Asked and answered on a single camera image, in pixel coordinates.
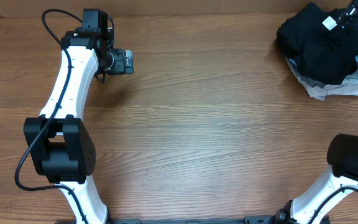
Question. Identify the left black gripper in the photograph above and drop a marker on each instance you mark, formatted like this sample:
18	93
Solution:
119	67

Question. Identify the black t-shirt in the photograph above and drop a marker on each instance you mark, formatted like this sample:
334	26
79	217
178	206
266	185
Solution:
322	49

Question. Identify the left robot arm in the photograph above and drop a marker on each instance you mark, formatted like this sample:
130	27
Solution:
60	153

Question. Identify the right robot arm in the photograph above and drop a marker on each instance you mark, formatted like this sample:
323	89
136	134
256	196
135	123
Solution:
338	180

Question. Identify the folded grey garment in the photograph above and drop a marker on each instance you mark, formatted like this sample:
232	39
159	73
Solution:
351	79

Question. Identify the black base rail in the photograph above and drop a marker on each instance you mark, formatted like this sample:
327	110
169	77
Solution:
246	220

